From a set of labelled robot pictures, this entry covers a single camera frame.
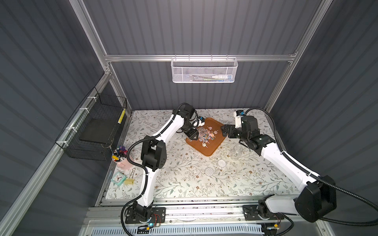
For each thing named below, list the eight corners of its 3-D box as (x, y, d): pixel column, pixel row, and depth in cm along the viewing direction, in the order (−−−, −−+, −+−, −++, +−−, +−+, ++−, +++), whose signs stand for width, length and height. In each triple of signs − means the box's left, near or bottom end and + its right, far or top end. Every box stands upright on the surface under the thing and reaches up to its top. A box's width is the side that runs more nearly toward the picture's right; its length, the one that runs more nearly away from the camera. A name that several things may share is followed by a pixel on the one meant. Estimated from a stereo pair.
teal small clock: (112, 181, 87) (110, 180, 85) (120, 173, 90) (118, 171, 88) (120, 186, 85) (118, 185, 83) (127, 177, 88) (125, 175, 86)
